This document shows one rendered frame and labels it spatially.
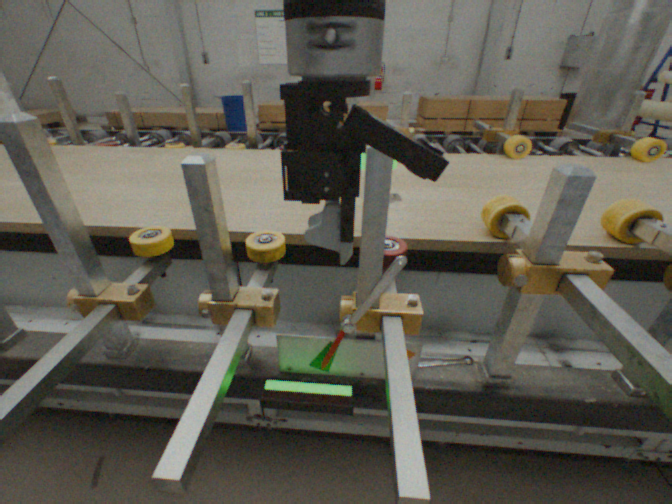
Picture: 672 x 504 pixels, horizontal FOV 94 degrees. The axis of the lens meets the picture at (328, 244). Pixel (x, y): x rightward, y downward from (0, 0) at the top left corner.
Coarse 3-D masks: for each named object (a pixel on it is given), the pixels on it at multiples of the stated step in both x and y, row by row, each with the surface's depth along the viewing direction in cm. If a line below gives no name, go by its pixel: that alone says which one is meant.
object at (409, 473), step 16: (384, 272) 63; (384, 320) 51; (400, 320) 51; (384, 336) 48; (400, 336) 48; (384, 352) 47; (400, 352) 46; (384, 368) 46; (400, 368) 43; (400, 384) 41; (400, 400) 39; (400, 416) 37; (416, 416) 37; (400, 432) 36; (416, 432) 36; (400, 448) 34; (416, 448) 34; (400, 464) 33; (416, 464) 33; (400, 480) 32; (416, 480) 32; (400, 496) 30; (416, 496) 30
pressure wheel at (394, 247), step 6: (390, 240) 65; (396, 240) 65; (402, 240) 65; (390, 246) 63; (396, 246) 63; (402, 246) 63; (384, 252) 61; (390, 252) 61; (396, 252) 61; (402, 252) 61; (384, 258) 61; (390, 258) 60; (384, 264) 61; (390, 264) 61
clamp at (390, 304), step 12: (348, 300) 54; (384, 300) 54; (396, 300) 54; (348, 312) 53; (372, 312) 52; (384, 312) 52; (396, 312) 52; (408, 312) 51; (420, 312) 51; (360, 324) 54; (372, 324) 53; (408, 324) 53; (420, 324) 52
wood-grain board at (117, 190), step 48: (0, 144) 143; (0, 192) 90; (96, 192) 90; (144, 192) 90; (240, 192) 90; (432, 192) 90; (480, 192) 90; (528, 192) 90; (624, 192) 90; (240, 240) 71; (288, 240) 70; (432, 240) 67; (480, 240) 66; (576, 240) 66
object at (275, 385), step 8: (272, 384) 59; (280, 384) 59; (288, 384) 59; (296, 384) 59; (304, 384) 59; (312, 384) 59; (320, 384) 59; (312, 392) 58; (320, 392) 58; (328, 392) 57; (336, 392) 57; (344, 392) 57
